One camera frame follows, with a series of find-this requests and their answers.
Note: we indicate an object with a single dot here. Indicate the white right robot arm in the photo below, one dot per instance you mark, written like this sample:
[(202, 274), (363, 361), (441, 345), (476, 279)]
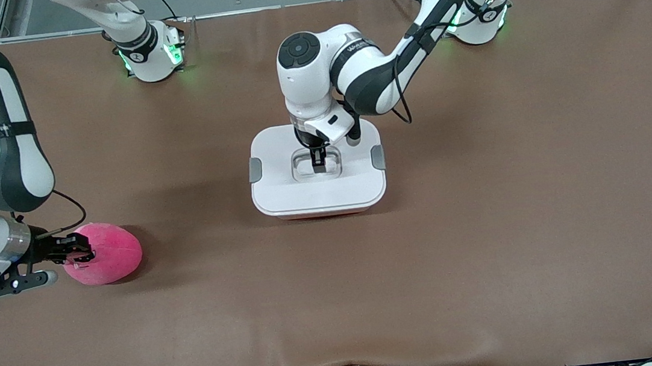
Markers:
[(9, 162)]

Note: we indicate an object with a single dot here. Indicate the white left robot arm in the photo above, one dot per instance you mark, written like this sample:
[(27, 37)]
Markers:
[(306, 82)]

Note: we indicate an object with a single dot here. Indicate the white box lid grey latches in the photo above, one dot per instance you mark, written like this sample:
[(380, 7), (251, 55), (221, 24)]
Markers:
[(321, 192)]

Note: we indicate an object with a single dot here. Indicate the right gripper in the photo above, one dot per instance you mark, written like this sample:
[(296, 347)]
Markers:
[(46, 249)]

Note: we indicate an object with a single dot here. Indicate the brown table mat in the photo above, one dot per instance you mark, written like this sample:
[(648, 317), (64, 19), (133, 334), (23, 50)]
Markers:
[(338, 303)]

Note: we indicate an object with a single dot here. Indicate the pink plush toy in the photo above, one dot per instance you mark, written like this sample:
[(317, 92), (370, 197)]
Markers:
[(112, 257)]

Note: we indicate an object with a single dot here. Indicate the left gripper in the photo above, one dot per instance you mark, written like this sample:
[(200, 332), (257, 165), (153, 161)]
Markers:
[(311, 142)]

